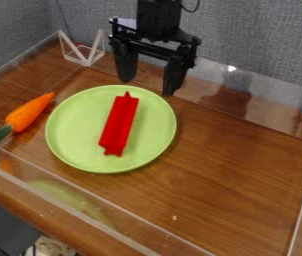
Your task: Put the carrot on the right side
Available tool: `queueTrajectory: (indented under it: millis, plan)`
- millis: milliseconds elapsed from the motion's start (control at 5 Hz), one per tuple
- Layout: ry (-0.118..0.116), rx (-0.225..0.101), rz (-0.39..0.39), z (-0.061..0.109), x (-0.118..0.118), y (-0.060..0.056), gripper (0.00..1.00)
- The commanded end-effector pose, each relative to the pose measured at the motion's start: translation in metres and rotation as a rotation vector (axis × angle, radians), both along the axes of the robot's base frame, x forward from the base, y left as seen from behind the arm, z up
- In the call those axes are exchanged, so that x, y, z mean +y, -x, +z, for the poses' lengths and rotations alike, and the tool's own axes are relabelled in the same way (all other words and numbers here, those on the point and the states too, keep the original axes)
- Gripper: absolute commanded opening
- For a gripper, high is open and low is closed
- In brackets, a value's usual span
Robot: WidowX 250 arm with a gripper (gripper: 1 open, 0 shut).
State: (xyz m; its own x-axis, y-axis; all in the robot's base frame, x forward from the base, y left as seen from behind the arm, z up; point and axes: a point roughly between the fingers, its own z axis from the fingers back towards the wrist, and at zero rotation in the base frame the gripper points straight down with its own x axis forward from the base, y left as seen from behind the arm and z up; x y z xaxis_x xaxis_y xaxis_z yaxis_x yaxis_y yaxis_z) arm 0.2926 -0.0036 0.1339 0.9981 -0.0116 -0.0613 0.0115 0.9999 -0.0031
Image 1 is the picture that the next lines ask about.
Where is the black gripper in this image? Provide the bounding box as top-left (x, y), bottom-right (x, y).
top-left (109, 16), bottom-right (202, 97)

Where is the orange toy carrot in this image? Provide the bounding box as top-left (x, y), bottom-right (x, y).
top-left (0, 92), bottom-right (57, 142)

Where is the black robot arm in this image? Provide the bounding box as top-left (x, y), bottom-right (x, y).
top-left (109, 0), bottom-right (202, 97)

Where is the light green plate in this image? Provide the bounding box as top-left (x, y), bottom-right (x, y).
top-left (46, 85), bottom-right (177, 174)

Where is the red plastic block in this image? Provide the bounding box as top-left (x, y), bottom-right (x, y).
top-left (99, 92), bottom-right (140, 156)

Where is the clear acrylic triangle bracket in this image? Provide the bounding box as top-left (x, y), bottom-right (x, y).
top-left (58, 29), bottom-right (107, 67)

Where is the clear acrylic enclosure wall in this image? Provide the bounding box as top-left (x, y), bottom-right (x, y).
top-left (0, 36), bottom-right (302, 256)

